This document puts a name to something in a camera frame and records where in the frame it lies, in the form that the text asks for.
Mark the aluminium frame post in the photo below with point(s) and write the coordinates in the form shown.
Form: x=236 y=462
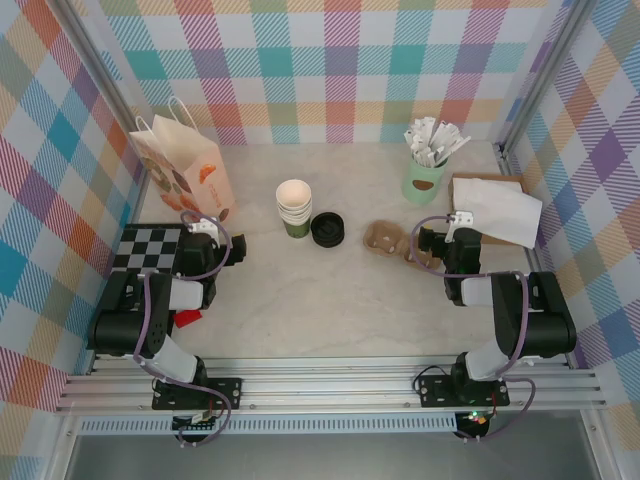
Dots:
x=100 y=75
x=540 y=85

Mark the right circuit board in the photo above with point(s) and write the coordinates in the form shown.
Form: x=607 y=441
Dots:
x=475 y=417

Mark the donut print paper bag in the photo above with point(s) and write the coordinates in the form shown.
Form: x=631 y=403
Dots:
x=200 y=175

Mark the aluminium right frame post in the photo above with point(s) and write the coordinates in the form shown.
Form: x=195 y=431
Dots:
x=540 y=85

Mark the circuit board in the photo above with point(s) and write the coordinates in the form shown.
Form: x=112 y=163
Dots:
x=197 y=422
x=475 y=417

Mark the white paper stick packet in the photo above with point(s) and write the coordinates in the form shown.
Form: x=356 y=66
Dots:
x=427 y=131
x=414 y=145
x=457 y=147
x=445 y=140

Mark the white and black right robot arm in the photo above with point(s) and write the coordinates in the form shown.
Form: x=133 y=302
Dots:
x=545 y=320

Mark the white napkins on tray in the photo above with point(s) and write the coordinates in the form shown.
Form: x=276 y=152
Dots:
x=500 y=240

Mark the mint green holder cup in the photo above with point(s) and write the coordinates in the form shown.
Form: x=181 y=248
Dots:
x=417 y=175

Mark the white paper napkin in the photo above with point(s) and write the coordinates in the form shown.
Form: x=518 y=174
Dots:
x=510 y=215
x=480 y=186

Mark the green paper coffee cup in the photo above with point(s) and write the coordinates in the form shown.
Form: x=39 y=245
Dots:
x=294 y=192
x=300 y=210
x=299 y=218
x=296 y=231

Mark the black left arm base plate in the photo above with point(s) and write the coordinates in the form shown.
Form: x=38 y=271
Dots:
x=227 y=392

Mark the black plastic cup lid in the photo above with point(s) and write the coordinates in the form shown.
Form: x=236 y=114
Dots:
x=328 y=240
x=328 y=243
x=328 y=246
x=327 y=227

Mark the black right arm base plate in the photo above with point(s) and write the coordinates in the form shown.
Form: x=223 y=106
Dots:
x=435 y=390

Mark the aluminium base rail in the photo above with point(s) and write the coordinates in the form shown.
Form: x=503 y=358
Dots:
x=325 y=385

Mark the aluminium left frame post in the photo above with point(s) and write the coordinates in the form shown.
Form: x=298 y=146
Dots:
x=100 y=75

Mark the left circuit board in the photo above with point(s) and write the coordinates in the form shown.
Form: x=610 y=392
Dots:
x=197 y=422

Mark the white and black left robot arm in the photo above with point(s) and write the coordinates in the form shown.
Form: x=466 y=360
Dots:
x=120 y=325

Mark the red block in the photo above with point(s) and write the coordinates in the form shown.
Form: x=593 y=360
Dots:
x=187 y=318

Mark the brown pulp cup carrier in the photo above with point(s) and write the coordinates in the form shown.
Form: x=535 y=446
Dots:
x=382 y=237

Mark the black and white chessboard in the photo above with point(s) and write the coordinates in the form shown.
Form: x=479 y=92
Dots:
x=145 y=250

